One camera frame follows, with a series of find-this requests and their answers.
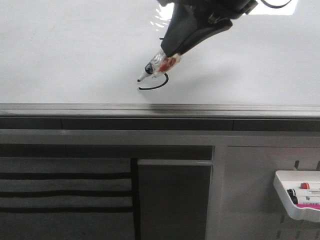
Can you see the taped black whiteboard marker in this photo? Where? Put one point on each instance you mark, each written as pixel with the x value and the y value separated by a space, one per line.
pixel 159 65

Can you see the pink eraser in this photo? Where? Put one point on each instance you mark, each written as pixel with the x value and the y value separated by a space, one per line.
pixel 312 206

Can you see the black capped marker upper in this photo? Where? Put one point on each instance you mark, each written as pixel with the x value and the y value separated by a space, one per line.
pixel 303 192

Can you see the grey striped panel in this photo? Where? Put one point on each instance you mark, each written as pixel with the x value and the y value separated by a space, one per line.
pixel 51 198

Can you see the grey pegboard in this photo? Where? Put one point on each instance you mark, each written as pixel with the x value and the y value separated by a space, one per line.
pixel 251 208

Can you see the grey whiteboard frame rail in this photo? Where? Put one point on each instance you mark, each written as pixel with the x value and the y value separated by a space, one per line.
pixel 160 116

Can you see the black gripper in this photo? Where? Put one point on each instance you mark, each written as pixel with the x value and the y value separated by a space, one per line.
pixel 188 26

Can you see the red capped marker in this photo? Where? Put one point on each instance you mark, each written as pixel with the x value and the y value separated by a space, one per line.
pixel 310 186

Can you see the black capped marker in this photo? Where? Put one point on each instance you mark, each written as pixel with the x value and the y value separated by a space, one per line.
pixel 305 200
pixel 303 192

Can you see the dark grey panel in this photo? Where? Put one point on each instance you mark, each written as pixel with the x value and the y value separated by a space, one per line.
pixel 174 196

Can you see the white whiteboard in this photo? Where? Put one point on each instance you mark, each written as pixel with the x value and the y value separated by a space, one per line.
pixel 92 51

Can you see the white marker tray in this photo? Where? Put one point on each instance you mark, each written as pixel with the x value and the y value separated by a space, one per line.
pixel 286 179

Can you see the black capped marker lower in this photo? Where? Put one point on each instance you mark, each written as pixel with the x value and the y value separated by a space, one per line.
pixel 305 200

